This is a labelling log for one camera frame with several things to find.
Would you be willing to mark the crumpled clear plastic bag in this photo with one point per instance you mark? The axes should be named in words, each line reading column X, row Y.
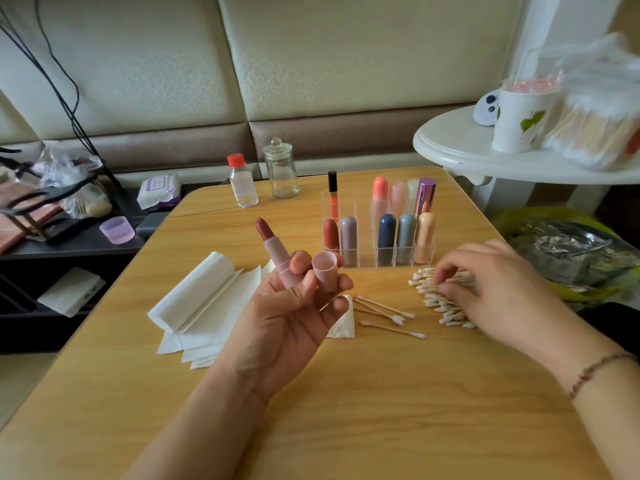
column 62, row 167

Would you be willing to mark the red lipstick dusty pink tube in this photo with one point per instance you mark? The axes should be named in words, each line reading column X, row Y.
column 275, row 250

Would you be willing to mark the stack of white tissues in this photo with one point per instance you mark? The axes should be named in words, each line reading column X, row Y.
column 195, row 315

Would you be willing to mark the person's left forearm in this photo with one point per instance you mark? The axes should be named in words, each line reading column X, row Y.
column 195, row 435

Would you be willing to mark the wet wipes pack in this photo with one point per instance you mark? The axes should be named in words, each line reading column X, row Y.
column 159, row 192

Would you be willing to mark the person's right hand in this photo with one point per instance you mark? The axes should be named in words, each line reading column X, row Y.
column 510, row 295

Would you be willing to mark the white panda figure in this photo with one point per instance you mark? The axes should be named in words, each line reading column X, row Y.
column 486, row 108

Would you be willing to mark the white mug green leaf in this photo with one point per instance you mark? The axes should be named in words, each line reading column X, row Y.
column 525, row 117

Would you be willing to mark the clear bottle red cap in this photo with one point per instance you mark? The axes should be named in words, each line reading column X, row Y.
column 243, row 183

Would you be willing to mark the person's right forearm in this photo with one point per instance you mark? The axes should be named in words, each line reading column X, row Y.
column 610, row 395

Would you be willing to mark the person's left hand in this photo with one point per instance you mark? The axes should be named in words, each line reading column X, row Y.
column 280, row 335

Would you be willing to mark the pink tray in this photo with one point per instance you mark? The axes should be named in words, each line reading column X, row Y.
column 12, row 230

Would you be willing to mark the black low shelf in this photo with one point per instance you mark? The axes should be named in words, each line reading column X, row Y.
column 80, row 250

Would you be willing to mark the glass jar with lid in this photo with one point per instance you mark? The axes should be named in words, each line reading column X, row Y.
column 280, row 170

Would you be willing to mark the dusty pink lipstick cap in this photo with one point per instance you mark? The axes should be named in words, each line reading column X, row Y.
column 325, row 270

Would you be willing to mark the beige padded backrest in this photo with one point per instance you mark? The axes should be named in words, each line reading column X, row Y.
column 380, row 50

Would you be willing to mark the pile of cotton swabs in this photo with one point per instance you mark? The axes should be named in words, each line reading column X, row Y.
column 440, row 295

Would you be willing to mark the yellow-green bin with bag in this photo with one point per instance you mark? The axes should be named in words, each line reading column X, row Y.
column 575, row 250

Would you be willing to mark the white power bank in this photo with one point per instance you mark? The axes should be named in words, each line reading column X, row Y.
column 70, row 292

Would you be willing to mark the red lipstick mauve tube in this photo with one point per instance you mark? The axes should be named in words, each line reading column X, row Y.
column 348, row 240

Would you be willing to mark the small purple plastic cup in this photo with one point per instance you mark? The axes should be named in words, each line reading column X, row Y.
column 117, row 231

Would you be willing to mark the clear acrylic lipstick organizer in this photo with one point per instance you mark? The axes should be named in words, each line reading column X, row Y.
column 385, row 235

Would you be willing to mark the white tissue sheet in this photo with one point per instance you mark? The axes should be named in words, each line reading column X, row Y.
column 343, row 323

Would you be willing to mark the white round side table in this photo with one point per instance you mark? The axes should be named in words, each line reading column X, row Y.
column 460, row 145

